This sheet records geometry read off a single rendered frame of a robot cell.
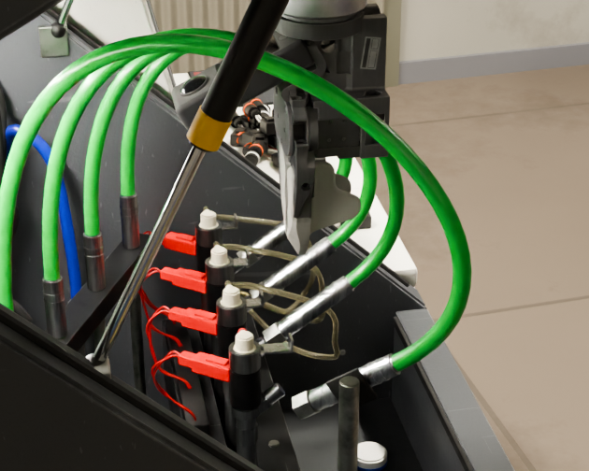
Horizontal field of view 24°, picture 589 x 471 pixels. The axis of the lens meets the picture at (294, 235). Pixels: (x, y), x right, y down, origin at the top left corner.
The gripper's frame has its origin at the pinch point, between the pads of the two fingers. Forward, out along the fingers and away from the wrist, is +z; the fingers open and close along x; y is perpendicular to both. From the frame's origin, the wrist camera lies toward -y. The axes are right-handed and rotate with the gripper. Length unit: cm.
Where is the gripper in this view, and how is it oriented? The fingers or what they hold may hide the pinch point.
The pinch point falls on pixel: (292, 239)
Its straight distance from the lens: 114.8
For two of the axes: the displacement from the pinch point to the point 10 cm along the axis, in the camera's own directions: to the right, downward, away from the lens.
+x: -1.9, -4.5, 8.7
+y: 9.8, -0.9, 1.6
